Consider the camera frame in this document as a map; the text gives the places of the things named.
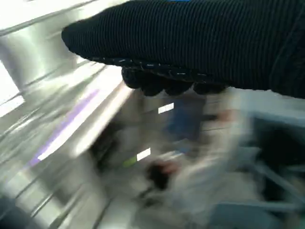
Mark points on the large computer monitor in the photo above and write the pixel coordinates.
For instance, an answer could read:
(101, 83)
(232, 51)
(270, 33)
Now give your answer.
(183, 121)

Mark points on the black knitted gloved right hand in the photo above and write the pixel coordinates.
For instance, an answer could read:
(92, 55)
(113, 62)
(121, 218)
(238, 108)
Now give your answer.
(190, 43)

